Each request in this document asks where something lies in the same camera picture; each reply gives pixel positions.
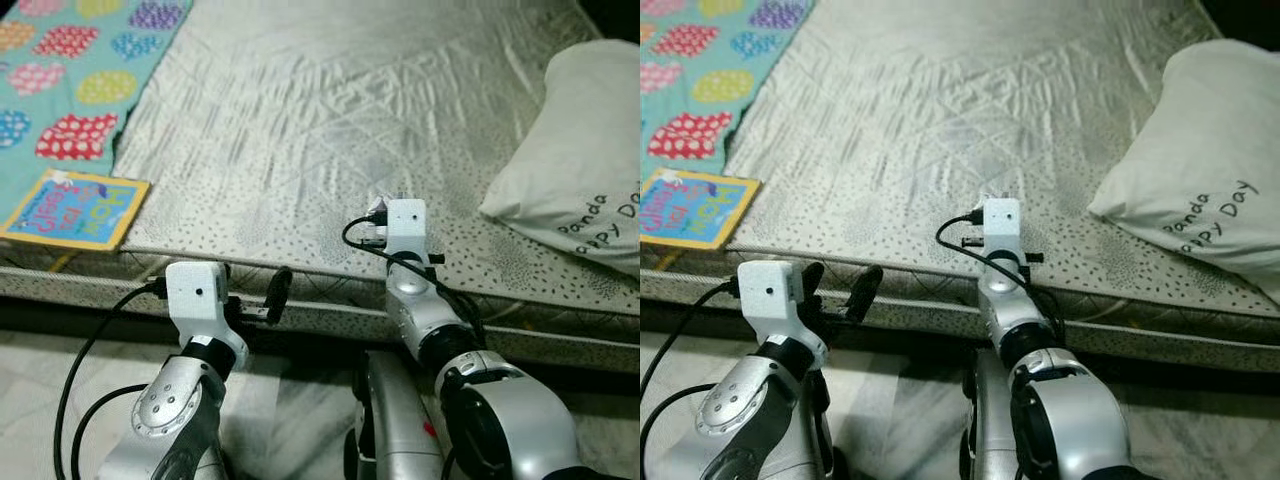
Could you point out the dark bed frame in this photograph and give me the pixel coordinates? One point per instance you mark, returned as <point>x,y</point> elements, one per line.
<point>900,345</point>
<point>100,320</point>

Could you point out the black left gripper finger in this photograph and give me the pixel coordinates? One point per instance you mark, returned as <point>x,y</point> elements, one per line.
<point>228,280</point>
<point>865,290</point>
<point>278,290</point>
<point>813,280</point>

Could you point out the yellow-bordered blue children's book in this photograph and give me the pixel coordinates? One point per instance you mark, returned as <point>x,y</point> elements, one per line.
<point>695,210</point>
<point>70,210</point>

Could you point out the teal heart-print blanket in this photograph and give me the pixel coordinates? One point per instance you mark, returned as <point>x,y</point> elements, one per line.
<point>700,60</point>
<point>25,100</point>

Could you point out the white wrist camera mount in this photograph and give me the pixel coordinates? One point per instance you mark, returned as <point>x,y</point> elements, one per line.
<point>195,295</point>
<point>1002,225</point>
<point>407,225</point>
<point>768,295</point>

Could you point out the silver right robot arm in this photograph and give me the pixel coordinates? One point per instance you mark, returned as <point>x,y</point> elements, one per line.
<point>510,420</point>
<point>1075,420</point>

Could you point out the grey quilted mattress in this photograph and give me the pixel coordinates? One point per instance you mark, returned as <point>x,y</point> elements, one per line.
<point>330,120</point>
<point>950,120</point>

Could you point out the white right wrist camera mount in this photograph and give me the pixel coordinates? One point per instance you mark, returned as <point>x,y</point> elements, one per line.
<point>407,225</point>
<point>1002,225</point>

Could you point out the silver robot leg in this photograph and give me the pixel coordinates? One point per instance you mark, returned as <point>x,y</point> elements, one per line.
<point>395,430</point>
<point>990,430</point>

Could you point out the white pillow with black lettering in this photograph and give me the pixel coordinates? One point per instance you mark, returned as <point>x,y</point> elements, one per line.
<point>1190,150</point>
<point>570,150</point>

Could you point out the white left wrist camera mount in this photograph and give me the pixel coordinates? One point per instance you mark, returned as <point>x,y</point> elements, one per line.
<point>768,295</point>
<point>195,295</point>

